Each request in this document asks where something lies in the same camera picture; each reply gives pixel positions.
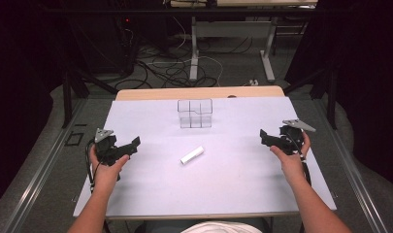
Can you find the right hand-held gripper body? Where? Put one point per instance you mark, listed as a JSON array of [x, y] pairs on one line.
[[292, 139]]

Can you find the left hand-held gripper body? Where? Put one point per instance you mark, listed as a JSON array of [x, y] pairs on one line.
[[107, 149]]

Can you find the white tube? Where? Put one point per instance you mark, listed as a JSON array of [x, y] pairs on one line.
[[192, 155]]

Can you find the clear acrylic organizer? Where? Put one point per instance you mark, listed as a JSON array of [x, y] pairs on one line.
[[195, 113]]

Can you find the person's left hand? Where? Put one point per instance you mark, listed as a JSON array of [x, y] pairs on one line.
[[106, 171]]

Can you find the person's right hand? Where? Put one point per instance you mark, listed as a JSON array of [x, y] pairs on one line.
[[292, 163]]

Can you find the white power plug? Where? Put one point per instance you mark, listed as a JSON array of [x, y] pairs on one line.
[[254, 82]]

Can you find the black metal stand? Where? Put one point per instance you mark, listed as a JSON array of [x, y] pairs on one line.
[[331, 93], [68, 97]]

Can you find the white table mat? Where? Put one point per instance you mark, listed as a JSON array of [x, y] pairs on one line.
[[197, 187]]

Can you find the black computer tower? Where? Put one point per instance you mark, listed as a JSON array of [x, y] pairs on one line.
[[124, 45]]

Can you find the person's white shirt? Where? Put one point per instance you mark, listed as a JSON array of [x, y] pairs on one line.
[[221, 227]]

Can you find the aluminium floor rail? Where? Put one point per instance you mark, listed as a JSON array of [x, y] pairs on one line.
[[39, 174], [352, 174]]

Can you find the white desk frame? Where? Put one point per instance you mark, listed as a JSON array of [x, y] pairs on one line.
[[194, 48]]

